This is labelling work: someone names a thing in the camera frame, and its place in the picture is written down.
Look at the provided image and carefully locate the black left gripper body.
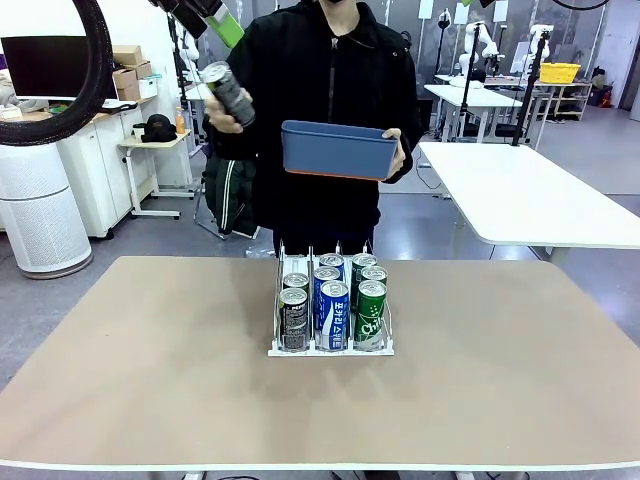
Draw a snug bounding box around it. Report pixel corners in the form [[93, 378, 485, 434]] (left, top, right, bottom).
[[149, 0, 225, 18]]

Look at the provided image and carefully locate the black Pepsi can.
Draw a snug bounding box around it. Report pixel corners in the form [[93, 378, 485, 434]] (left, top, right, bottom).
[[199, 60, 258, 128], [278, 287, 310, 350], [282, 271, 311, 297]]

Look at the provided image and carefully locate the blue plastic bin orange base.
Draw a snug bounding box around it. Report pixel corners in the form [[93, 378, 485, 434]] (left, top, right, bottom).
[[280, 119, 400, 182]]

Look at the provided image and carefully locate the blue Pocari Sweat can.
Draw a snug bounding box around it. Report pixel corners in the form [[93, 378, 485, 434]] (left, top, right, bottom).
[[319, 279, 351, 352], [313, 265, 343, 327], [318, 252, 347, 274]]

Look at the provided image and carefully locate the green Chilsung soda can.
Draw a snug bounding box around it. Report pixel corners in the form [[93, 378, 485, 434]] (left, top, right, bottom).
[[360, 264, 390, 289], [350, 252, 379, 312], [354, 279, 390, 352]]

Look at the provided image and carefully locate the person's left forearm black sleeve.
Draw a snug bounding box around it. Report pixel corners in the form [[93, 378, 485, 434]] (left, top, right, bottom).
[[384, 124, 422, 184]]

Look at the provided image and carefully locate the person's right forearm black sleeve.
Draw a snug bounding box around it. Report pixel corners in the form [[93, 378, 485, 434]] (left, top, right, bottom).
[[201, 114, 281, 162]]

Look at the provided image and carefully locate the white clear can dispenser rack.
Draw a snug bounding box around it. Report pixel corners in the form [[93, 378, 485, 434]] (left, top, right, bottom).
[[267, 237, 397, 358]]

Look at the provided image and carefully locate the person's right hand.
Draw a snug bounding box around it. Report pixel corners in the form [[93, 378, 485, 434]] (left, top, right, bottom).
[[203, 88, 255, 136]]

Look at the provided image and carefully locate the person's left hand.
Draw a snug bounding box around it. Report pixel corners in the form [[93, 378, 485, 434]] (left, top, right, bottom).
[[381, 127, 407, 183]]

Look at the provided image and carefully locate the black tripod stand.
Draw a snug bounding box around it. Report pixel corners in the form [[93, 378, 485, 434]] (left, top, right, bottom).
[[511, 29, 552, 148], [459, 21, 484, 144]]

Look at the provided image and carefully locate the white background table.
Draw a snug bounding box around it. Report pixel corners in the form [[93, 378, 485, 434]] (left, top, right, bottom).
[[423, 83, 524, 144]]

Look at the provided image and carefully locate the yellow plastic crate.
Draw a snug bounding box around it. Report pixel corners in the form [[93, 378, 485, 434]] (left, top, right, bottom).
[[539, 61, 583, 84]]

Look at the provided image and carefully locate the black bag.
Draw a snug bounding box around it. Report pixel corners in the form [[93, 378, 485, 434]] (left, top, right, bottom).
[[140, 112, 179, 144]]

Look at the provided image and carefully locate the person in black jacket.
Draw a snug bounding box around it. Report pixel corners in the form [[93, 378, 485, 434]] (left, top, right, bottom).
[[201, 0, 423, 259]]

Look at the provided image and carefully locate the low wooden shelf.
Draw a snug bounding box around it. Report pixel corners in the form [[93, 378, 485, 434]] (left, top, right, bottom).
[[531, 79, 595, 122]]

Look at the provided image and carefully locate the small wooden rolling side table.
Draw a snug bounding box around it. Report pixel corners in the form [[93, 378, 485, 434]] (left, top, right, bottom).
[[116, 130, 197, 219]]

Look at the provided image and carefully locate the black computer monitor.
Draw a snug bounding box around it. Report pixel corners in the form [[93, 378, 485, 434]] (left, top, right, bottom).
[[0, 34, 120, 109]]

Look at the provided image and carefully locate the white cabinet desk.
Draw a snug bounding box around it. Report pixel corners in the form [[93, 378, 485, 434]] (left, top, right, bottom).
[[0, 96, 154, 239]]

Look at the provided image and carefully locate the dark green striped jacket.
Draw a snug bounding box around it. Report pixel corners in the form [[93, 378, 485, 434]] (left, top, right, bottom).
[[203, 154, 262, 241]]

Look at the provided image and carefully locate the large white table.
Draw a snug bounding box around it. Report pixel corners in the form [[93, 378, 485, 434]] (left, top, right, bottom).
[[416, 141, 640, 267]]

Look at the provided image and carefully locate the white cylindrical air purifier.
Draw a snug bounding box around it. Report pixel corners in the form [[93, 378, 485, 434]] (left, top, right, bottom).
[[0, 119, 94, 280]]

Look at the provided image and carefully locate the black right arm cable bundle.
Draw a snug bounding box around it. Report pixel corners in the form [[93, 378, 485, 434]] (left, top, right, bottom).
[[551, 0, 612, 11]]

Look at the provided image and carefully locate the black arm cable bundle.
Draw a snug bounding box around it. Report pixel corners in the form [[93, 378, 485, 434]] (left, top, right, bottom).
[[0, 0, 116, 147], [551, 0, 612, 11]]

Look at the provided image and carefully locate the black left arm cable bundle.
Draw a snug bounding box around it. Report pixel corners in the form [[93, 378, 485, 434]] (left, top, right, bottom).
[[0, 0, 116, 147]]

